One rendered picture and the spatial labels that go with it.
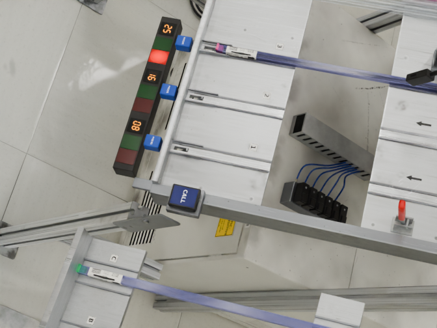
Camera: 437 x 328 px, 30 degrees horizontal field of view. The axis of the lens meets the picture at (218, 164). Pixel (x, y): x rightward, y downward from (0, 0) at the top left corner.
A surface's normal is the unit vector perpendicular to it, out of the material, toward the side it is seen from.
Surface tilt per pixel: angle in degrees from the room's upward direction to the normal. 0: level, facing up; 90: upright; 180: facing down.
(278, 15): 44
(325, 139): 0
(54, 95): 0
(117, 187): 0
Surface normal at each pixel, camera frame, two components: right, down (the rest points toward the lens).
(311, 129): 0.61, -0.15
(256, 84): -0.08, -0.39
